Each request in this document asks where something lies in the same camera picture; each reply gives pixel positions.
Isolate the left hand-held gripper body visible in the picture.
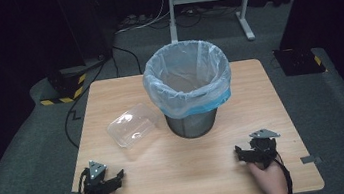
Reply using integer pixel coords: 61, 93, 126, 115
79, 156, 120, 194

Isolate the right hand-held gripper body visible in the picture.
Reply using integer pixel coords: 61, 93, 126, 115
243, 126, 285, 172

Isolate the clear plastic food container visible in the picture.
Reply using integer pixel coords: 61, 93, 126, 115
103, 100, 163, 152

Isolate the grey mesh trash bin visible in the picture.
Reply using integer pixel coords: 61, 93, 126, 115
163, 105, 222, 143

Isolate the pale blue plastic bin bag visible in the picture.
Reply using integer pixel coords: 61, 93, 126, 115
137, 34, 237, 124

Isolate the black stand base yellow mark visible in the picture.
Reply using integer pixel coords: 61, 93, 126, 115
272, 43, 328, 80

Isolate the black yellow striped stand base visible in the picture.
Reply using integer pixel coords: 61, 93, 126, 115
35, 64, 92, 108

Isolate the power strip with plugs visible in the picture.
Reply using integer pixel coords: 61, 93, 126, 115
117, 12, 149, 30

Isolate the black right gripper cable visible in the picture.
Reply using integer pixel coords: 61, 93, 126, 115
271, 149, 296, 194

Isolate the black floor cable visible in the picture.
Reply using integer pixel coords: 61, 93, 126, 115
53, 41, 152, 151

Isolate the white floor cable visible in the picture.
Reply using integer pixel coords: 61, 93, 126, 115
110, 0, 173, 36

